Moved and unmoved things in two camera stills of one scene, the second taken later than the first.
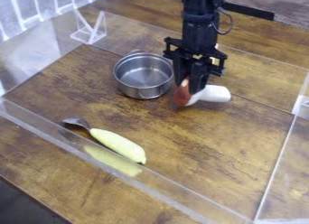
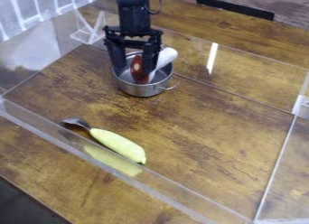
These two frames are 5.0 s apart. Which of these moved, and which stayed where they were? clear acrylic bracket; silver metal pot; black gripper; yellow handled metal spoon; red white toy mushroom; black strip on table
Moved: red white toy mushroom; black gripper
Stayed: black strip on table; clear acrylic bracket; yellow handled metal spoon; silver metal pot
